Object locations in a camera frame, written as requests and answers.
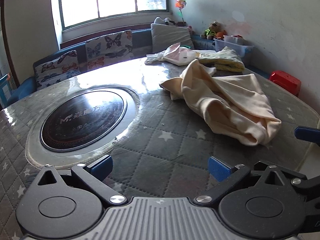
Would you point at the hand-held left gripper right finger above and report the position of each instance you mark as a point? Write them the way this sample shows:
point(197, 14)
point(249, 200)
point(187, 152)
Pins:
point(219, 169)

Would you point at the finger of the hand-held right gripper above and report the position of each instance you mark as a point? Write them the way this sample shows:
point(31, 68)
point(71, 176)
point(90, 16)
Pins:
point(308, 133)
point(310, 187)

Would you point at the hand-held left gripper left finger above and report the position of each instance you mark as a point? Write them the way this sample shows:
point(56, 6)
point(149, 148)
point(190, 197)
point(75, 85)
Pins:
point(102, 168)

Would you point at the cream sweater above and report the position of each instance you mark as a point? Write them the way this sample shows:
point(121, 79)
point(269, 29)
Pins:
point(225, 97)

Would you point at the black round induction cooktop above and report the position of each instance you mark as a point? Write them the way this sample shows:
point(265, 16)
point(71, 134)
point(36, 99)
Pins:
point(82, 122)

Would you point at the red plastic stool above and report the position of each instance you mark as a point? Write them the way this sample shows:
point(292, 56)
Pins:
point(285, 80)

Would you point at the folded yellow blanket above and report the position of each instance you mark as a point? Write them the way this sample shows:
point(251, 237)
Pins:
point(225, 60)

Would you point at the low butterfly print cushion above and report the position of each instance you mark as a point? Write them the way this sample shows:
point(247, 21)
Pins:
point(57, 67)

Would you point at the clear plastic storage box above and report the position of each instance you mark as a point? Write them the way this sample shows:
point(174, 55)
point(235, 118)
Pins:
point(232, 47)

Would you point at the white plastic bag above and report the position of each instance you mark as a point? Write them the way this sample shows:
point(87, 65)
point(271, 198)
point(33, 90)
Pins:
point(180, 55)
point(153, 58)

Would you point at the tall butterfly print cushion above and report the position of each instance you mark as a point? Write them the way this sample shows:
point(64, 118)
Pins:
point(110, 46)

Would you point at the white plastic container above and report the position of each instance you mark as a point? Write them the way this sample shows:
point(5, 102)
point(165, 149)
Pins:
point(230, 38)

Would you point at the blue cabinet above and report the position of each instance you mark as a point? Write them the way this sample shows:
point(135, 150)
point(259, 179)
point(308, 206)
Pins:
point(4, 90)

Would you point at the green plastic bowl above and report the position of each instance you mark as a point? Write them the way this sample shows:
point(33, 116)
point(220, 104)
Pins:
point(185, 46)

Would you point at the orange plush toy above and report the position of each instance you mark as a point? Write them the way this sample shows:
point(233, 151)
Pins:
point(221, 34)

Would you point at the blue sofa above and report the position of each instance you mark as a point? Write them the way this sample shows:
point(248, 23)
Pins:
point(141, 38)

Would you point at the brown teddy bear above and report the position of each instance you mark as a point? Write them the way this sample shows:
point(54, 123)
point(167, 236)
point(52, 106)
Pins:
point(212, 31)

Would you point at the grey pillow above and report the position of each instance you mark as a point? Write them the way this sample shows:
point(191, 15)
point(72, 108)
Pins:
point(170, 37)

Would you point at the pink plush toy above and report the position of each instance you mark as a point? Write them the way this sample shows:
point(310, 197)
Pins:
point(190, 30)

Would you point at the black and white plush toy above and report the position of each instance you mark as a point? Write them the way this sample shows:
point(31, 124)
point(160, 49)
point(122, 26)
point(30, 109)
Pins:
point(165, 20)

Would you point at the window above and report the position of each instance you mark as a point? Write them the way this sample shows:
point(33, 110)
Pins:
point(112, 0)

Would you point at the colourful pinwheel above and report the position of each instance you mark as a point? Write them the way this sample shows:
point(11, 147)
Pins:
point(180, 3)

